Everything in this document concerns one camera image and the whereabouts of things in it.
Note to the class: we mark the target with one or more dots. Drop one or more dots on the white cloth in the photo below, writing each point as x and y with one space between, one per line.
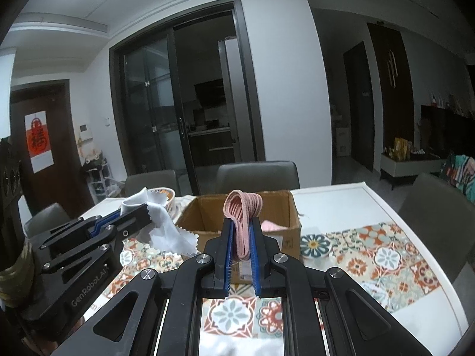
160 232

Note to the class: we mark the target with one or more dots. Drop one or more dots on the white low cabinet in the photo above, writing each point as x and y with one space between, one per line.
396 171

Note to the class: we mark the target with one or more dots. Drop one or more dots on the grey chair back centre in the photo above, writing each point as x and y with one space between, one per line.
257 177

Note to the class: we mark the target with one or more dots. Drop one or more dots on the black sliding glass door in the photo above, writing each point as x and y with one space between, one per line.
184 96

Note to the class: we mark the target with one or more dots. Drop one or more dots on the dark wooden door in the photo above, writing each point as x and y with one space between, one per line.
63 182

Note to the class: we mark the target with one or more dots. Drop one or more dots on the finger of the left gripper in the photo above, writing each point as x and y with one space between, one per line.
51 260
95 231

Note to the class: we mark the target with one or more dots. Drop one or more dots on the dusty pink knit item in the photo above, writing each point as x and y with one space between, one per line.
241 207

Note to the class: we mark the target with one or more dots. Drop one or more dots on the grey chair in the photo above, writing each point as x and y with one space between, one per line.
50 217
443 219
160 178
257 177

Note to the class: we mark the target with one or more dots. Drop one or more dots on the grey chair back left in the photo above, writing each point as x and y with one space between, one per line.
160 178

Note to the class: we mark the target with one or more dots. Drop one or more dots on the white fruit basket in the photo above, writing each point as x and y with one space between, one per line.
163 196

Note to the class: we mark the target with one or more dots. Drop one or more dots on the patterned tablecloth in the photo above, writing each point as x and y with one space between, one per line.
324 312

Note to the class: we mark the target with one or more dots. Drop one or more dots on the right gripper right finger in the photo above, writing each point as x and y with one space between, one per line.
324 312

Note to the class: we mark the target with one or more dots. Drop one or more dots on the white wall intercom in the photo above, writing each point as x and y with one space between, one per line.
85 133

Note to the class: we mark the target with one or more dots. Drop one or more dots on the white shoe rack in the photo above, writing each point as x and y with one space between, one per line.
98 177

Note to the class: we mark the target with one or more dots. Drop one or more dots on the colourful clothes pile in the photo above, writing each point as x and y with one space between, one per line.
459 172

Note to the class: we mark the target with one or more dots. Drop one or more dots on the grey chair left side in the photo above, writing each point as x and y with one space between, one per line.
50 217

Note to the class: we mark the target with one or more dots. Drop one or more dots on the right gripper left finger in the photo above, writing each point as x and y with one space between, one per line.
158 313

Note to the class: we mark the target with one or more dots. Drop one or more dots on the pink fuzzy fabric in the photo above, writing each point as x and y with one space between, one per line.
268 226

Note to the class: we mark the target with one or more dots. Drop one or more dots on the grey chair right side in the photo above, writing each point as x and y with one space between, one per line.
443 219

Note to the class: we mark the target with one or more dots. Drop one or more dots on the red fu door poster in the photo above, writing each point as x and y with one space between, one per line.
38 141

